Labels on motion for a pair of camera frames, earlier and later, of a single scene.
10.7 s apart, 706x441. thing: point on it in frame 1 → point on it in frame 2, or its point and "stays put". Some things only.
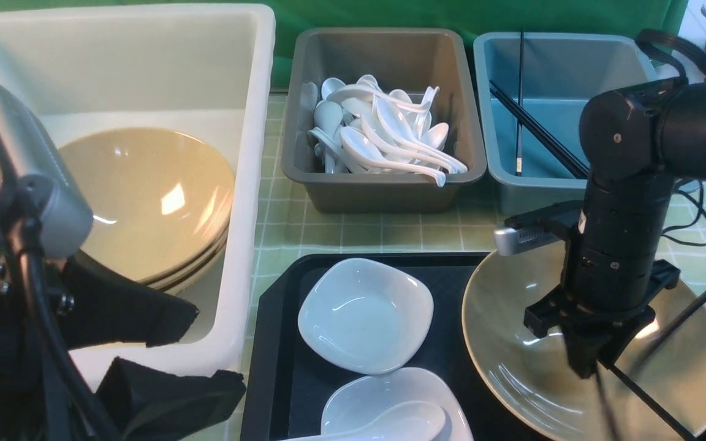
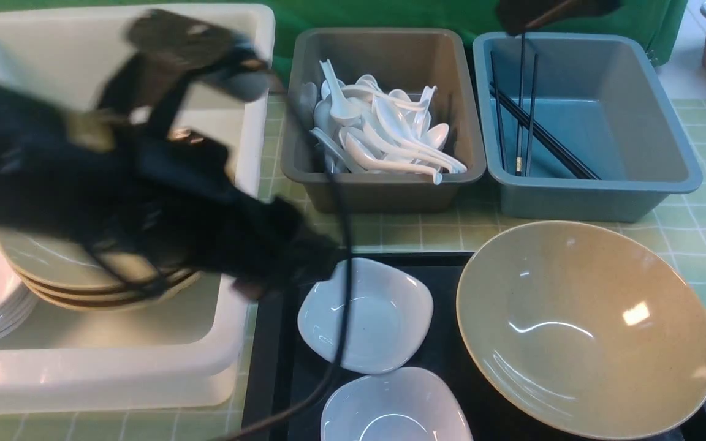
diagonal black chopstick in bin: x=527 y=116 stays put
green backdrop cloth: x=622 y=17 stays put
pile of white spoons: x=361 y=127 stays put
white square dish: x=367 y=314 stays put
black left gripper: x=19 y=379 → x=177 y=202
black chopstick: x=662 y=412 → x=532 y=114
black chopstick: x=687 y=309 → x=497 y=109
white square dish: x=362 y=396 stays put
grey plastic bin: x=413 y=60 stays put
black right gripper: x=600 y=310 → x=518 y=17
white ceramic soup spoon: x=410 y=421 → x=344 y=111
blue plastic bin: x=534 y=87 stays put
